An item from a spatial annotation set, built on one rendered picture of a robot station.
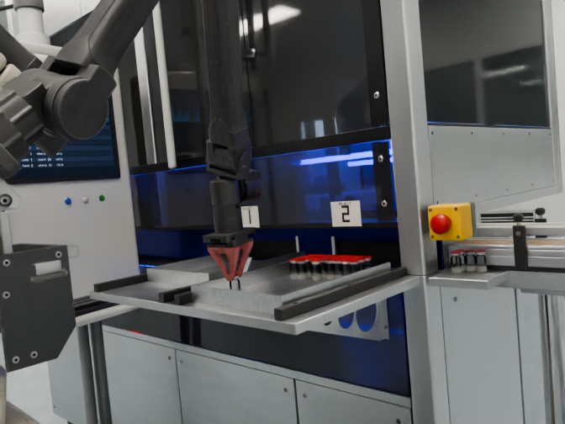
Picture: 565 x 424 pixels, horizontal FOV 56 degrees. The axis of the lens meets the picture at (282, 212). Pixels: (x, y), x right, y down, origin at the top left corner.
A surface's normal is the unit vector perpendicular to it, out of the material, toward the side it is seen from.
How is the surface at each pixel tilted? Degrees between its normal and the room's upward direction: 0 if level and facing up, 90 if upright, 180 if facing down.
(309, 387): 90
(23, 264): 90
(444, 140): 90
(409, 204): 90
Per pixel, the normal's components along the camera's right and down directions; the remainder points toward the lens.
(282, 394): -0.68, 0.10
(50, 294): 0.70, -0.03
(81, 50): -0.33, -0.43
